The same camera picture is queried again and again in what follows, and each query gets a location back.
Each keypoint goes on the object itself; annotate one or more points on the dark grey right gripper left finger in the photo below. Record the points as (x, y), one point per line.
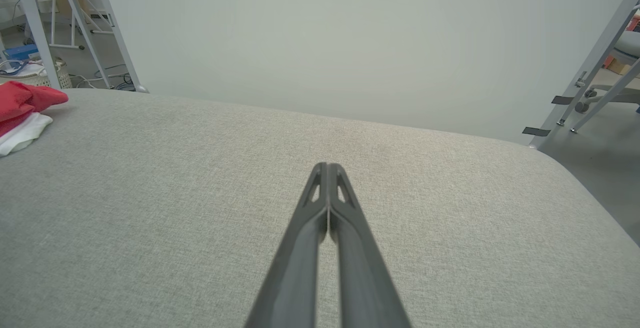
(292, 268)

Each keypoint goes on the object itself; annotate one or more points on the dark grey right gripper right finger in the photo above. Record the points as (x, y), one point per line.
(367, 273)

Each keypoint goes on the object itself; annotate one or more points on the red and white jersey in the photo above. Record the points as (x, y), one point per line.
(20, 100)

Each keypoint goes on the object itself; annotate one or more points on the black tape strip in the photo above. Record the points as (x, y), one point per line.
(536, 131)
(562, 100)

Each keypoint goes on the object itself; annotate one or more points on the white backdrop panel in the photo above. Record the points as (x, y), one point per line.
(350, 38)

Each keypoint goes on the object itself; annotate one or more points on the white woven laundry basket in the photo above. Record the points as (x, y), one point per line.
(65, 77)

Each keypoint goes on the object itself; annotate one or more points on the thin grey metal brace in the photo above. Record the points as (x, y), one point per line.
(607, 95)

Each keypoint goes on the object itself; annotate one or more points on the white metal rack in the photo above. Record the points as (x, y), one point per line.
(75, 43)

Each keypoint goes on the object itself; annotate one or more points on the grey office chair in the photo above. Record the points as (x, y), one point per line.
(627, 43)

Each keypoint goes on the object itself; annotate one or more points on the blue box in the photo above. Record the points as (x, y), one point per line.
(20, 51)

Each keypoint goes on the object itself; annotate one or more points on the red orange box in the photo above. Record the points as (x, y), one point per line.
(634, 22)

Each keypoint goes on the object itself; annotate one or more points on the grey metal panel post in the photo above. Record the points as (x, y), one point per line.
(120, 38)
(590, 63)

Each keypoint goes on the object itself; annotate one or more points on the grey metal frame leg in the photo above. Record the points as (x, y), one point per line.
(35, 23)

